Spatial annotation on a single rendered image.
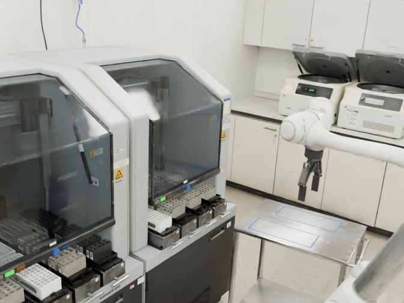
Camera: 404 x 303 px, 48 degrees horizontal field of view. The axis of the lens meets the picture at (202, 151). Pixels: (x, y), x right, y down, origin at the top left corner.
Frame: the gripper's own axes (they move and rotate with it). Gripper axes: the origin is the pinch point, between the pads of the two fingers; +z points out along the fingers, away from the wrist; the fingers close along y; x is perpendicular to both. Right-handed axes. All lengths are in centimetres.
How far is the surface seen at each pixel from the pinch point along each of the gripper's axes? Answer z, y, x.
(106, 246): 33, -48, 73
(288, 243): 38.0, 18.9, 13.7
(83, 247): 33, -56, 80
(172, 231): 39, -8, 67
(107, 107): -28, -36, 83
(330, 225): 38, 52, 5
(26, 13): -62, -5, 186
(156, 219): 34, -11, 76
